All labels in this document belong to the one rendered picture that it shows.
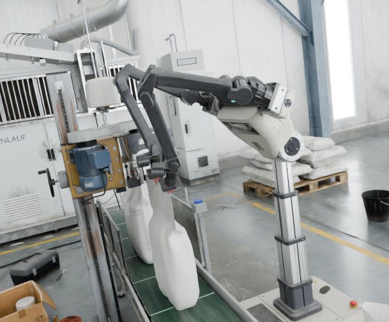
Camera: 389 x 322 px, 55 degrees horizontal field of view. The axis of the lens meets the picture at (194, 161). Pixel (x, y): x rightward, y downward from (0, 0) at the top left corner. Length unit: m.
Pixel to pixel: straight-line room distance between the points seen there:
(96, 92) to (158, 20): 4.72
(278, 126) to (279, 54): 5.96
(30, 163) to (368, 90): 6.98
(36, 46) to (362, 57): 6.60
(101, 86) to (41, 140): 2.98
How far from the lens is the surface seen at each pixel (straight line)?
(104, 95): 2.11
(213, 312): 2.16
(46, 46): 4.78
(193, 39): 6.89
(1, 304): 3.46
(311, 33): 7.92
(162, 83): 1.47
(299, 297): 2.25
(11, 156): 5.05
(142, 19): 5.62
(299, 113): 7.92
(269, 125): 1.74
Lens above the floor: 1.55
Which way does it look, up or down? 11 degrees down
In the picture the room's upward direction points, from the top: 9 degrees counter-clockwise
